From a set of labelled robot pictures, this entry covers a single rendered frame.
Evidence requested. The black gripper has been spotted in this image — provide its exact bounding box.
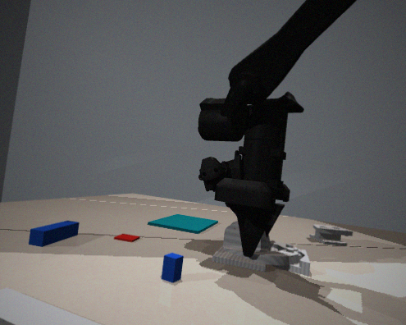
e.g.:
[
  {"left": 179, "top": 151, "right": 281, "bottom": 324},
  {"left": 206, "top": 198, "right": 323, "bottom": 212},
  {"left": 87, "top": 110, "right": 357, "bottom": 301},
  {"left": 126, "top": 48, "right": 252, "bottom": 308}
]
[{"left": 214, "top": 140, "right": 290, "bottom": 258}]

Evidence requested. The teal flat plate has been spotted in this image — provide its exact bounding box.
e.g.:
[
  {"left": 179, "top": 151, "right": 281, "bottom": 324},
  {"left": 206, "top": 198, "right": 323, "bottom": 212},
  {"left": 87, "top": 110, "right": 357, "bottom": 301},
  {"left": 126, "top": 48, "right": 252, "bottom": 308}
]
[{"left": 148, "top": 214, "right": 218, "bottom": 234}]

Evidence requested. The red flat plate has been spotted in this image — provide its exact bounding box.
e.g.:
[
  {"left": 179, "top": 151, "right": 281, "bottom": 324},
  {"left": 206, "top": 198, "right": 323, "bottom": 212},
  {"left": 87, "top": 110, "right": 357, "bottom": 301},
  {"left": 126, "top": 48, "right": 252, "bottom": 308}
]
[{"left": 114, "top": 234, "right": 139, "bottom": 243}]

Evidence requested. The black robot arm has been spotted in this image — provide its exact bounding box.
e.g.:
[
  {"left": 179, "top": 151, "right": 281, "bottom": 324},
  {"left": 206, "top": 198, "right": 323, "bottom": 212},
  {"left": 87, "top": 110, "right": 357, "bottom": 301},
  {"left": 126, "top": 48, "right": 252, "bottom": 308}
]
[{"left": 198, "top": 0, "right": 357, "bottom": 192}]

